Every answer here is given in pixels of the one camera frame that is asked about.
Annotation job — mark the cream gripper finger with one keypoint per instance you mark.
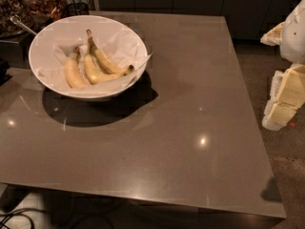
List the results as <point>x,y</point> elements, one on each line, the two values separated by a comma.
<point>287,95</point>
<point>273,37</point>

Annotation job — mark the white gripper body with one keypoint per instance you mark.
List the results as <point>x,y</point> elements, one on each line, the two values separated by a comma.
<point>294,37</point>

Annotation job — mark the yellow banana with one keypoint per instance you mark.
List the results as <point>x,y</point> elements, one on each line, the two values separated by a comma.
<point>72,73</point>
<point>95,75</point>
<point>104,62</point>

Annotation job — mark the white bowl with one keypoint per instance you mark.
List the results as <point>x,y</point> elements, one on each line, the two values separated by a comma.
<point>63,32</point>

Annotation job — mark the glass bowl of snacks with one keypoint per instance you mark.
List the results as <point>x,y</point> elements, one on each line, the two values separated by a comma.
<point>26,10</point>

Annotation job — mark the white paper liner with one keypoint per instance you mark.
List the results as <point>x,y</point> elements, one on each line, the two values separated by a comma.
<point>69,66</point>

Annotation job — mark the metal spoon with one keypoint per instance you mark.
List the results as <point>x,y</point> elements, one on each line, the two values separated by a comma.
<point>16,21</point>

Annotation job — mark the dark wire basket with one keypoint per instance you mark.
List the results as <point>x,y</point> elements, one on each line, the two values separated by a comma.
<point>80,8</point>

